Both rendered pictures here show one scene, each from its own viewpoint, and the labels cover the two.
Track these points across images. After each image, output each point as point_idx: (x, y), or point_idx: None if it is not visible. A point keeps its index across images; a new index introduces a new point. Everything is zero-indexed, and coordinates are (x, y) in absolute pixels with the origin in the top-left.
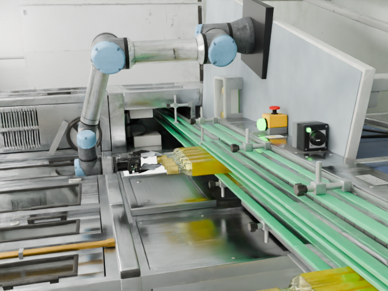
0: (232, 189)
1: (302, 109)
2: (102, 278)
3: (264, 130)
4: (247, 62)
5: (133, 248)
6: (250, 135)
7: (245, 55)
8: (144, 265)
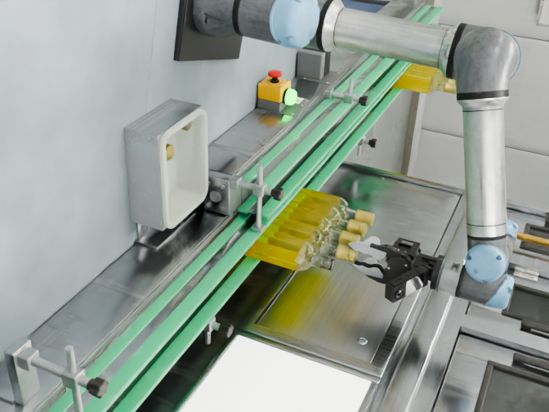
0: (330, 173)
1: (283, 53)
2: (507, 200)
3: (283, 106)
4: (204, 53)
5: None
6: (301, 115)
7: (196, 43)
8: (465, 198)
